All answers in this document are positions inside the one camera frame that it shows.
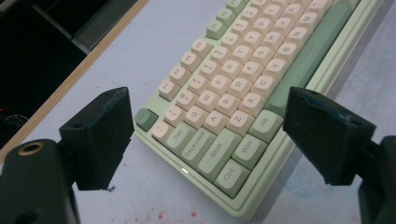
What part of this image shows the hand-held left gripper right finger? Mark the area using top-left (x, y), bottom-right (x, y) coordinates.
top-left (282, 86), bottom-right (377, 187)

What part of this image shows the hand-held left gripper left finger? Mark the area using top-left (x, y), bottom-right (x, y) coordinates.
top-left (59, 86), bottom-right (135, 191)

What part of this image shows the green and cream keyboard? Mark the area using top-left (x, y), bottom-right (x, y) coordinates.
top-left (133, 0), bottom-right (386, 222)

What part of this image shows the grey metal stand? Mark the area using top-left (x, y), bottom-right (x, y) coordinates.
top-left (32, 0), bottom-right (139, 55)

